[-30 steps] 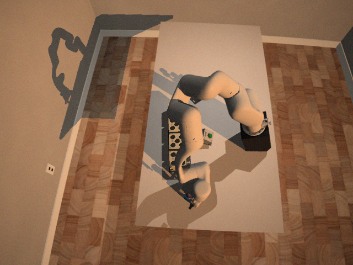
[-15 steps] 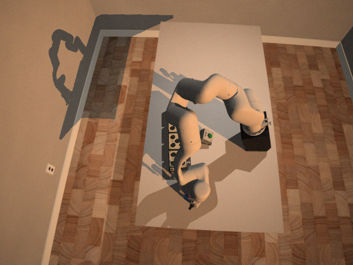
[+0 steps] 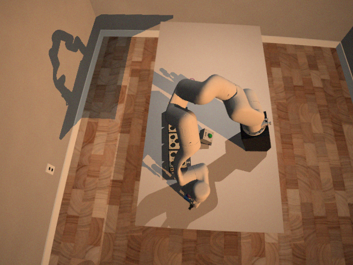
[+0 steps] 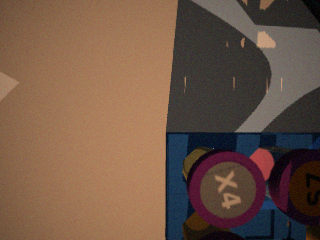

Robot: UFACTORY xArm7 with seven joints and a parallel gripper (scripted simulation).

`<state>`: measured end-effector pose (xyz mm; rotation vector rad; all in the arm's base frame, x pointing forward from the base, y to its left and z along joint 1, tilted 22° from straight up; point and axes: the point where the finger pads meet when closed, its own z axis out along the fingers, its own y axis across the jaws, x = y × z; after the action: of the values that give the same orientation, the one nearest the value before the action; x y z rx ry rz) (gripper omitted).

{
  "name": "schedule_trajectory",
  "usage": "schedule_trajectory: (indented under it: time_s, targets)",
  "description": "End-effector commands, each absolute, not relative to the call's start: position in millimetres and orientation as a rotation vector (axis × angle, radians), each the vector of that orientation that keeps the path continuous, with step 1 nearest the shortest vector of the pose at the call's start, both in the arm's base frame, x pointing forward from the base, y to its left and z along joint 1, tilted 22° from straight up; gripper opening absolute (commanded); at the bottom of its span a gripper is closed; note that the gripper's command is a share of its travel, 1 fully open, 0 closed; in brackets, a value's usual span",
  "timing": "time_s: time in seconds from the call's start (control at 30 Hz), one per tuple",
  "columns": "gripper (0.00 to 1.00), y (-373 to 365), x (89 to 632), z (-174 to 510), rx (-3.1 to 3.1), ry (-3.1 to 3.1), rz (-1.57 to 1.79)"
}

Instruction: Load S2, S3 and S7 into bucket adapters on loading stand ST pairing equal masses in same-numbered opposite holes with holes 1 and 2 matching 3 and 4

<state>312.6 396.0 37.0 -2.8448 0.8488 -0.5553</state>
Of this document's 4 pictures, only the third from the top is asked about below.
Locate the tan bucket adapter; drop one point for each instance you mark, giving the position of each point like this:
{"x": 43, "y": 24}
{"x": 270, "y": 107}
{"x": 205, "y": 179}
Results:
{"x": 173, "y": 142}
{"x": 172, "y": 130}
{"x": 171, "y": 159}

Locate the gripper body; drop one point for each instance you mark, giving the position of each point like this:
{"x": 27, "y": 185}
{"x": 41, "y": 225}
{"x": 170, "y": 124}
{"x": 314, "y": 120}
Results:
{"x": 195, "y": 205}

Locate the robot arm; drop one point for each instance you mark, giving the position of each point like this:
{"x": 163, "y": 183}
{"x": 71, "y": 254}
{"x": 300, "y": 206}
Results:
{"x": 242, "y": 106}

